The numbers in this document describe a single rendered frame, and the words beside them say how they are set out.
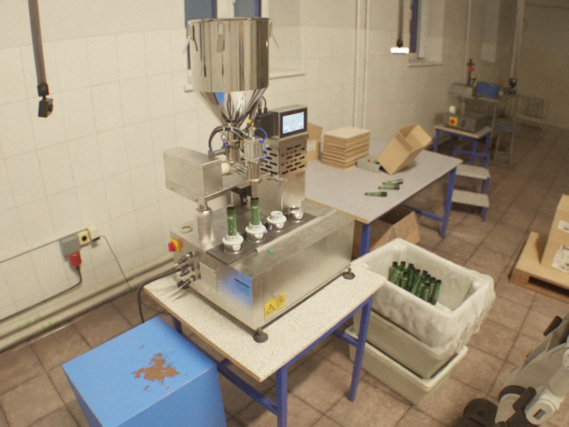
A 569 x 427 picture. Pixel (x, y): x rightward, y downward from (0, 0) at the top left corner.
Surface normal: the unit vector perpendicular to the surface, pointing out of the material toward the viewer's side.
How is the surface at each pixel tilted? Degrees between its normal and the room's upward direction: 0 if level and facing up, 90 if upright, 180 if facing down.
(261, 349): 0
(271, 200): 90
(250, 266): 0
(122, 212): 90
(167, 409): 90
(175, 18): 90
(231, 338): 0
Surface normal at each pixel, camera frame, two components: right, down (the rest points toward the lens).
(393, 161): -0.68, 0.32
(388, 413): 0.00, -0.90
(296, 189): 0.73, 0.29
